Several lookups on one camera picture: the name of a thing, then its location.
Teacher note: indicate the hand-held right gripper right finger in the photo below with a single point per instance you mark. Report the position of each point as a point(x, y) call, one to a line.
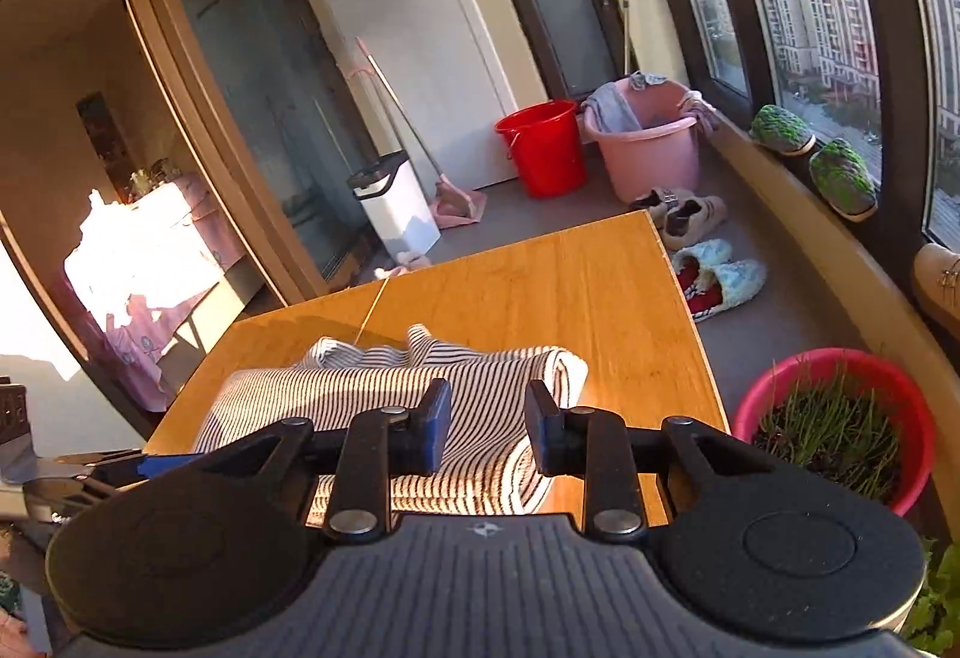
point(544, 437)

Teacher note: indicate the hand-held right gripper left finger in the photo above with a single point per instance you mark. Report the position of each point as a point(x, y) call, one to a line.
point(439, 425)

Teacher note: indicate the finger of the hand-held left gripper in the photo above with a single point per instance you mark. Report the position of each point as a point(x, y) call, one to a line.
point(172, 466)

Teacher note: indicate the striped knit garment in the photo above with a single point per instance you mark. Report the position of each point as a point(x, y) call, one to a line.
point(480, 373)

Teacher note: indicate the bed with pink sheet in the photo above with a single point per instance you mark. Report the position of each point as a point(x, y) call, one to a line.
point(150, 253)

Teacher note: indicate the pink dustpan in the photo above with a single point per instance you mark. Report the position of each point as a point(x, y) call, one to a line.
point(457, 208)

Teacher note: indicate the white trash bin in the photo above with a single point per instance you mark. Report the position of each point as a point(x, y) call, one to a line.
point(401, 208)

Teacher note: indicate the light blue slipper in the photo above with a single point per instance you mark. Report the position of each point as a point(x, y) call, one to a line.
point(731, 283)
point(705, 251)

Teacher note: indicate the red bucket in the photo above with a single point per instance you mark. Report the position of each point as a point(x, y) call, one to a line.
point(544, 156)

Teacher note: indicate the red plant pot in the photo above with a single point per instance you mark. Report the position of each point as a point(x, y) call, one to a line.
point(832, 433)

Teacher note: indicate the pink plastic basin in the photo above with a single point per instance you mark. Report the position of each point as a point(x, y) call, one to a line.
point(652, 163)

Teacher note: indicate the sliding glass door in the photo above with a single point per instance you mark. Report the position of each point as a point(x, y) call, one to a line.
point(240, 178)

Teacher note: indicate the grey cloth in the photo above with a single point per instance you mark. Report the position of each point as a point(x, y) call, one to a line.
point(611, 107)

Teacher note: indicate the pink rag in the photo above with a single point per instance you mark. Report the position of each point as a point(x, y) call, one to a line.
point(701, 111)

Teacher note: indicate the white flush door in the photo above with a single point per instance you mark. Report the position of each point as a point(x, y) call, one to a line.
point(420, 28)

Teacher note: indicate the tan shoe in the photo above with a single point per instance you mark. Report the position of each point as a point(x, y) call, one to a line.
point(941, 287)

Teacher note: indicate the green leafy plant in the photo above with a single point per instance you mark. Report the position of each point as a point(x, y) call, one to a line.
point(941, 598)

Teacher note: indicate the wall picture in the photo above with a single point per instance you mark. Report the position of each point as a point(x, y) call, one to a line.
point(101, 133)

